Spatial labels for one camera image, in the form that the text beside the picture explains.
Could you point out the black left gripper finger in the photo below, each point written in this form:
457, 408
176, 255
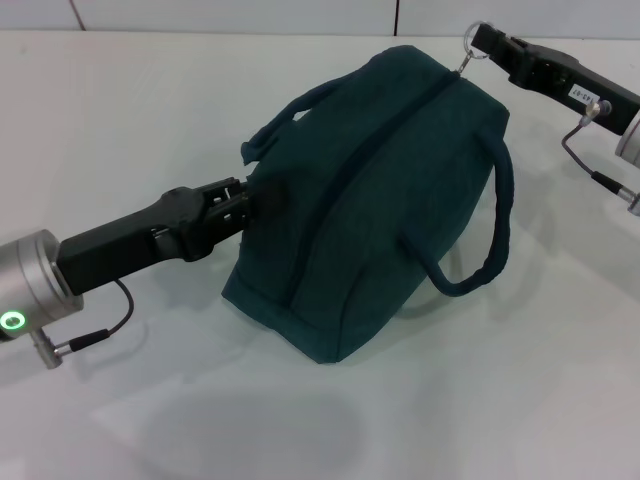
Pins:
240, 200

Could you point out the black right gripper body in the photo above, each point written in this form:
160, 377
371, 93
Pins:
575, 85

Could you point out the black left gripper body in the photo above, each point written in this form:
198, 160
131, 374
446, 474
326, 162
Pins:
140, 240

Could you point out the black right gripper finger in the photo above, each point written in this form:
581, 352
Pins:
495, 42

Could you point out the dark teal insulated lunch bag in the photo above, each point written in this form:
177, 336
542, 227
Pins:
375, 200

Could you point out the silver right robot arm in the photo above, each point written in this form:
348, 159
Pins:
631, 140

